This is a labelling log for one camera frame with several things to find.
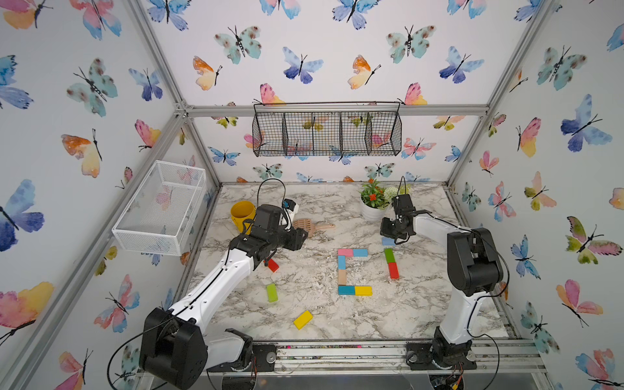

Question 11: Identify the red building block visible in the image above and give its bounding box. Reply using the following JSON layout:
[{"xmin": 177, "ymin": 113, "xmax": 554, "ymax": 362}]
[
  {"xmin": 267, "ymin": 259, "xmax": 280, "ymax": 273},
  {"xmin": 388, "ymin": 263, "xmax": 400, "ymax": 280}
]

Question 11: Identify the pink building block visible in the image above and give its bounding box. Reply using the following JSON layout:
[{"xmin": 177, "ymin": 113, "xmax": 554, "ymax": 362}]
[{"xmin": 337, "ymin": 249, "xmax": 354, "ymax": 258}]

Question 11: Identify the small yellow building block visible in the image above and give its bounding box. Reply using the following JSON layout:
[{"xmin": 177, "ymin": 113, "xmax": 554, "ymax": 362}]
[{"xmin": 354, "ymin": 286, "xmax": 373, "ymax": 297}]

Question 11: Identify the natural wood building block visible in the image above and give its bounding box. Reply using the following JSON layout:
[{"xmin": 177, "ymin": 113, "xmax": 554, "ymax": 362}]
[{"xmin": 338, "ymin": 269, "xmax": 347, "ymax": 286}]

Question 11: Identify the teal building block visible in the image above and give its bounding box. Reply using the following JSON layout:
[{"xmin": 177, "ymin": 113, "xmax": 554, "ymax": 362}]
[{"xmin": 338, "ymin": 285, "xmax": 356, "ymax": 296}]

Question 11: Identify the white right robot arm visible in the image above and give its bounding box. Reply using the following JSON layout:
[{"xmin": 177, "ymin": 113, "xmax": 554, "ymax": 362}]
[{"xmin": 380, "ymin": 194, "xmax": 504, "ymax": 368}]

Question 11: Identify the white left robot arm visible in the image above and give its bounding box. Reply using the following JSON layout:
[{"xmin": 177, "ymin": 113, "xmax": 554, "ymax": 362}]
[{"xmin": 139, "ymin": 199, "xmax": 308, "ymax": 389}]

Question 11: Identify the light green building block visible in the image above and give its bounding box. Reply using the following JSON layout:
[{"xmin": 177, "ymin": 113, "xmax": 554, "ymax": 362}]
[{"xmin": 266, "ymin": 284, "xmax": 279, "ymax": 302}]

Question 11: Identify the yellow long building block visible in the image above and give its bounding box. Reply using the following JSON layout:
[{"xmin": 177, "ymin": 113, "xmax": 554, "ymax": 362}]
[{"xmin": 293, "ymin": 310, "xmax": 314, "ymax": 330}]

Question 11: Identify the white flower pot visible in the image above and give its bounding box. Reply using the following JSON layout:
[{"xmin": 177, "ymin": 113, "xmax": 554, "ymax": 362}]
[{"xmin": 360, "ymin": 202, "xmax": 388, "ymax": 222}]

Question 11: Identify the yellow cup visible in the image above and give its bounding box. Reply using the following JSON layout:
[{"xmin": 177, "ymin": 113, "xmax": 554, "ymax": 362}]
[{"xmin": 230, "ymin": 201, "xmax": 256, "ymax": 232}]

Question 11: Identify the beige plastic slotted scoop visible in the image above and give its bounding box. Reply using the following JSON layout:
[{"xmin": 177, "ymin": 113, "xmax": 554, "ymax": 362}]
[{"xmin": 292, "ymin": 219, "xmax": 336, "ymax": 237}]

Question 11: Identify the artificial green flower plant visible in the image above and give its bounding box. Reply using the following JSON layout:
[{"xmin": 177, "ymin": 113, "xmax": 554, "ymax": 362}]
[{"xmin": 360, "ymin": 179, "xmax": 410, "ymax": 210}]

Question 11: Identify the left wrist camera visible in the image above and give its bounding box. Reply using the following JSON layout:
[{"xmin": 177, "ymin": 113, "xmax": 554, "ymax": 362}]
[{"xmin": 282, "ymin": 198, "xmax": 299, "ymax": 230}]

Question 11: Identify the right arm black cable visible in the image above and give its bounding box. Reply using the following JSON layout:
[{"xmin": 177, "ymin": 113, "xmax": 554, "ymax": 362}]
[{"xmin": 396, "ymin": 175, "xmax": 511, "ymax": 390}]

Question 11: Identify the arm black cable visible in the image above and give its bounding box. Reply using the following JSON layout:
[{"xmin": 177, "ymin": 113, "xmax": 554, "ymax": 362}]
[
  {"xmin": 396, "ymin": 175, "xmax": 511, "ymax": 390},
  {"xmin": 106, "ymin": 177, "xmax": 289, "ymax": 390}
]

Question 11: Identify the black wire wall basket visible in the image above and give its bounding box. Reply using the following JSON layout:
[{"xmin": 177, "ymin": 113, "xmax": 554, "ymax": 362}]
[{"xmin": 248, "ymin": 102, "xmax": 402, "ymax": 158}]

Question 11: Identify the white mesh wall basket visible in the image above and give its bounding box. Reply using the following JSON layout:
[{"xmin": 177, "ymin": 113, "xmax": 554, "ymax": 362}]
[{"xmin": 112, "ymin": 160, "xmax": 206, "ymax": 256}]

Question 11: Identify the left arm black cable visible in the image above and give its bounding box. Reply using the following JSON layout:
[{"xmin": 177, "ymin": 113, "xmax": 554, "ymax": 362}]
[{"xmin": 106, "ymin": 177, "xmax": 289, "ymax": 390}]

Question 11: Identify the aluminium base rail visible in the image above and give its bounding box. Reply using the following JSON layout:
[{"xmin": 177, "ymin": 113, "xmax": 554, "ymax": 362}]
[{"xmin": 199, "ymin": 339, "xmax": 547, "ymax": 375}]

